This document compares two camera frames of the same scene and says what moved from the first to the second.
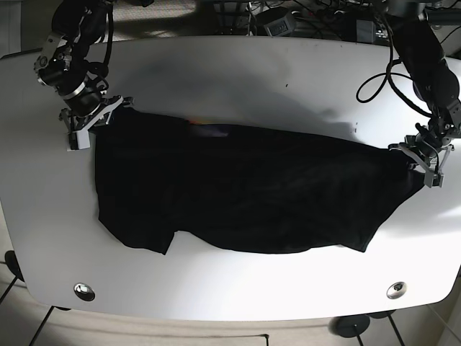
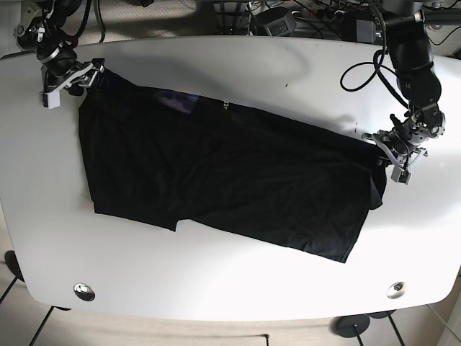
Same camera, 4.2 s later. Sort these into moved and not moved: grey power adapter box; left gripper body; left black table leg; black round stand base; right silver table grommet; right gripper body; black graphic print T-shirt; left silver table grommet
Moved: black graphic print T-shirt; left gripper body; right gripper body
Not moved: left silver table grommet; left black table leg; grey power adapter box; right silver table grommet; black round stand base
